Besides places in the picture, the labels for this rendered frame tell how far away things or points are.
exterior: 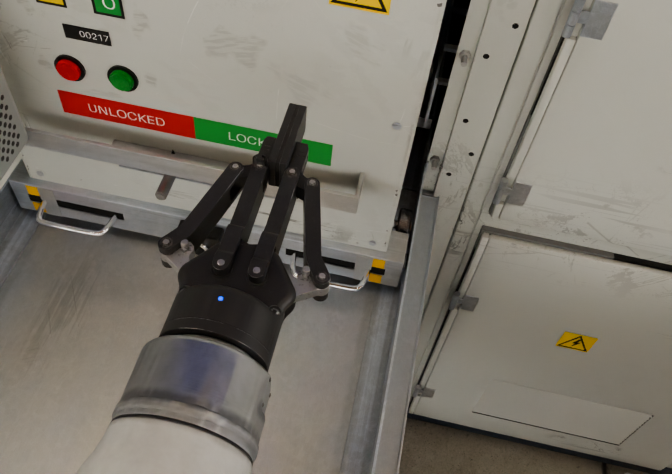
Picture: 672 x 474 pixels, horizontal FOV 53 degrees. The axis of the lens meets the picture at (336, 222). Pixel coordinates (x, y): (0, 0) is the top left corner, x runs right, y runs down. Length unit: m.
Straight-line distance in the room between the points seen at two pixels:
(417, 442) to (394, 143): 1.15
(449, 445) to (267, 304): 1.36
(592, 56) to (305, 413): 0.54
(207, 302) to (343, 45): 0.32
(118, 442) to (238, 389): 0.07
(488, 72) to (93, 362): 0.61
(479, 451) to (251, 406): 1.41
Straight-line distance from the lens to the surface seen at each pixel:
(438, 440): 1.79
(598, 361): 1.41
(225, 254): 0.48
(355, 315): 0.93
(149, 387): 0.42
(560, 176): 1.00
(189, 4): 0.69
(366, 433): 0.85
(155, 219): 0.94
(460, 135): 0.97
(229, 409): 0.41
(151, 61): 0.75
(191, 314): 0.44
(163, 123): 0.81
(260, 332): 0.44
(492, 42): 0.87
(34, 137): 0.86
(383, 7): 0.63
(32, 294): 0.99
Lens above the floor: 1.65
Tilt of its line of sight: 52 degrees down
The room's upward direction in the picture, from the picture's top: 7 degrees clockwise
